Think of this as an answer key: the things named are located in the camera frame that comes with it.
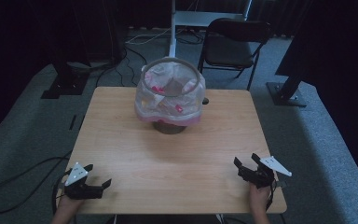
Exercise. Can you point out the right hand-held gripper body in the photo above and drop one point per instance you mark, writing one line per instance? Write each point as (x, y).
(261, 177)

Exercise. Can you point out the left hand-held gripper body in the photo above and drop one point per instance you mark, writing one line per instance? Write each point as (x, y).
(74, 179)

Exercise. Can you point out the translucent pink-edged trash bag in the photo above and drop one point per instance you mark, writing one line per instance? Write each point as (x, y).
(167, 107)

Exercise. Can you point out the person's right hand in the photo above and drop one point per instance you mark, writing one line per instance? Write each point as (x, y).
(259, 199)

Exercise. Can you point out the person's left hand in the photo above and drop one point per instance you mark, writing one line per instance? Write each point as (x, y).
(68, 205)

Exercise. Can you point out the grey tape piece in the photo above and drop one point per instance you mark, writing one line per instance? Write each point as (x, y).
(282, 184)

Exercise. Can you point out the black floor tape strip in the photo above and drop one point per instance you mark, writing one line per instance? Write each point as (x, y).
(72, 122)
(82, 122)

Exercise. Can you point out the black folding chair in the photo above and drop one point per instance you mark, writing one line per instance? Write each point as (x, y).
(227, 53)

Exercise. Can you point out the black stand with base plate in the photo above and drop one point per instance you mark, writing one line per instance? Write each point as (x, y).
(65, 87)
(287, 93)

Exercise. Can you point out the white desk frame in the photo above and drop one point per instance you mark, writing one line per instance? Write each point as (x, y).
(199, 18)

